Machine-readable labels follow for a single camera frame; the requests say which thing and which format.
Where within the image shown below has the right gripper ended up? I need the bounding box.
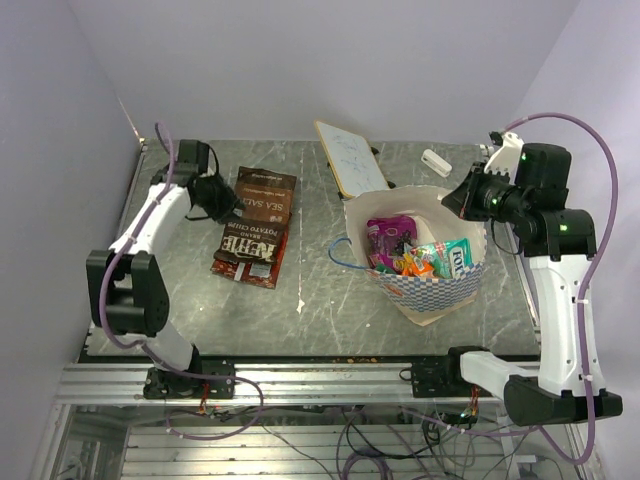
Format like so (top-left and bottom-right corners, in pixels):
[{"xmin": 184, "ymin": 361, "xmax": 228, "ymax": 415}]
[{"xmin": 441, "ymin": 161, "xmax": 530, "ymax": 224}]

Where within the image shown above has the brown Kettle chips bag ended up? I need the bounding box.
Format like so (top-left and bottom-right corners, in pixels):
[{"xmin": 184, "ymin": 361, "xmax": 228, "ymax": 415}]
[{"xmin": 214, "ymin": 166, "xmax": 297, "ymax": 265}]

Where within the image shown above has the blue checkered paper bag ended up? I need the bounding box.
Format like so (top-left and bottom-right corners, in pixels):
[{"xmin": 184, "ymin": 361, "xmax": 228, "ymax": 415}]
[{"xmin": 328, "ymin": 186, "xmax": 487, "ymax": 326}]

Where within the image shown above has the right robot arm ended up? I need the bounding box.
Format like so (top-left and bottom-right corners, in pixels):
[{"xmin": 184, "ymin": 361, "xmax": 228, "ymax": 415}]
[{"xmin": 410, "ymin": 140, "xmax": 623, "ymax": 426}]

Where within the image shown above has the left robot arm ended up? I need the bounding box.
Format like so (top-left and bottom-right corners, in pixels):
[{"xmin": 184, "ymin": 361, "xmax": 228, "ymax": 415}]
[{"xmin": 86, "ymin": 140, "xmax": 243, "ymax": 399}]

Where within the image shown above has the teal Fox's candy bag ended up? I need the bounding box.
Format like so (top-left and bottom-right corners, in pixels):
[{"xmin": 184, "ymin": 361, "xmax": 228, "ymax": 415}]
[{"xmin": 406, "ymin": 238, "xmax": 472, "ymax": 279}]

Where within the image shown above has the purple candy bag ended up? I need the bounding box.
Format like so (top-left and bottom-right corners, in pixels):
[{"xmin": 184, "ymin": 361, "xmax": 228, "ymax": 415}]
[{"xmin": 366, "ymin": 215, "xmax": 417, "ymax": 274}]

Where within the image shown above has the white eraser block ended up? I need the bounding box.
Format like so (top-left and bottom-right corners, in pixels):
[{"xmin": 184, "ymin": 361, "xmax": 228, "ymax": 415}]
[{"xmin": 421, "ymin": 149, "xmax": 452, "ymax": 178}]

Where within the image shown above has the orange snack packet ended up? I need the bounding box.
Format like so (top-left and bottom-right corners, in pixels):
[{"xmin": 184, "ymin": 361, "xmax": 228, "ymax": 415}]
[{"xmin": 395, "ymin": 253, "xmax": 435, "ymax": 278}]

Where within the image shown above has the green snack packet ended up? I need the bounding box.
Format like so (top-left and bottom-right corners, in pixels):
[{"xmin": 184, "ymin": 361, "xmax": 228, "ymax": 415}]
[{"xmin": 374, "ymin": 263, "xmax": 396, "ymax": 274}]

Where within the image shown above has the small yellow-framed whiteboard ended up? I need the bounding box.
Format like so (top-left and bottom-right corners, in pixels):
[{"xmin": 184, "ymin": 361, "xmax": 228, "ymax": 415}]
[{"xmin": 314, "ymin": 120, "xmax": 390, "ymax": 199}]

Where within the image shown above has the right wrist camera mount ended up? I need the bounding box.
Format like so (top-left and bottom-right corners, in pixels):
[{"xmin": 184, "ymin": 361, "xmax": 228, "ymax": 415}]
[{"xmin": 484, "ymin": 131, "xmax": 524, "ymax": 179}]

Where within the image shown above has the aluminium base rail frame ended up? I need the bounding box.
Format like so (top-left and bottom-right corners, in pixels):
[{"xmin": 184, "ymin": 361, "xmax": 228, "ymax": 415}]
[{"xmin": 29, "ymin": 354, "xmax": 606, "ymax": 480}]

